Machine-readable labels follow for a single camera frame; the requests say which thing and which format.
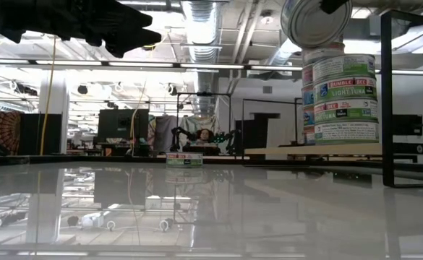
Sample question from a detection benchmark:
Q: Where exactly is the black door frame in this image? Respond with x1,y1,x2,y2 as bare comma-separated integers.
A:
241,97,304,147

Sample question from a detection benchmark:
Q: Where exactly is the grey hanging cloth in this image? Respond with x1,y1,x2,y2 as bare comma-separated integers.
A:
153,114,179,152

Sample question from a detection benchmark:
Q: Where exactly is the silver ventilation duct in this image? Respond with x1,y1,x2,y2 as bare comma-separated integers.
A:
180,0,221,113

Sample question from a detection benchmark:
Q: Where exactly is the black monitor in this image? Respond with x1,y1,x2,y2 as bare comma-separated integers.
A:
98,108,150,145

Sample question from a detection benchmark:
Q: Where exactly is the black panel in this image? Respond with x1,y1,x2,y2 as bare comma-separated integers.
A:
19,113,63,156

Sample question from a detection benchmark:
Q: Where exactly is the black cabinet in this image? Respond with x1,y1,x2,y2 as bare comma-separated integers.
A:
234,112,281,149

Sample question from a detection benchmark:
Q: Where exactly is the patterned tapestry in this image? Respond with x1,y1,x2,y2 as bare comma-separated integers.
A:
0,110,23,156

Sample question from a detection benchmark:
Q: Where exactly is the black equipment box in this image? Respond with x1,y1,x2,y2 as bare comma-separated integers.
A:
391,114,423,137

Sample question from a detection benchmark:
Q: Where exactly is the black rack frame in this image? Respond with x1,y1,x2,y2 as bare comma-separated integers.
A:
176,92,233,146

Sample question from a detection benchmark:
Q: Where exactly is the white hanging cloth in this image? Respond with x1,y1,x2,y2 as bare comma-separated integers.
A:
177,115,220,145

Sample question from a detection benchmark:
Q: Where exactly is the long ceiling light strip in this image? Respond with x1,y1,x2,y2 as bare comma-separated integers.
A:
0,58,423,76

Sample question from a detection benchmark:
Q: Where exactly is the thin tan hanging cable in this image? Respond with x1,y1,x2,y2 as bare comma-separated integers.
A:
129,79,148,156

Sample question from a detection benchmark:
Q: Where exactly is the white pillar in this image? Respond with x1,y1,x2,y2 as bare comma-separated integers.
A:
38,79,70,156

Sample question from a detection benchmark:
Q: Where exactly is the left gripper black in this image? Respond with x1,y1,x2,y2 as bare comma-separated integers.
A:
33,0,162,59

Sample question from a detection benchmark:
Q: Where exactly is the person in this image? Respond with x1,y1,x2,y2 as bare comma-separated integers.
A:
195,128,215,146

